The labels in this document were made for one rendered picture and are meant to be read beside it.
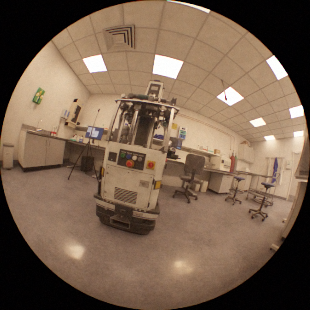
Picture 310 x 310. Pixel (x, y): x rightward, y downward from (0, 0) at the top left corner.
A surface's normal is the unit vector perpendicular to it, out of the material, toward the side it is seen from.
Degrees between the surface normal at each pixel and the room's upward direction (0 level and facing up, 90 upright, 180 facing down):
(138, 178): 90
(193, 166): 90
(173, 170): 90
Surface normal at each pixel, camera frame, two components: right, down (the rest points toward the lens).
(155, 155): 0.03, -0.03
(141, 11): -0.20, 0.98
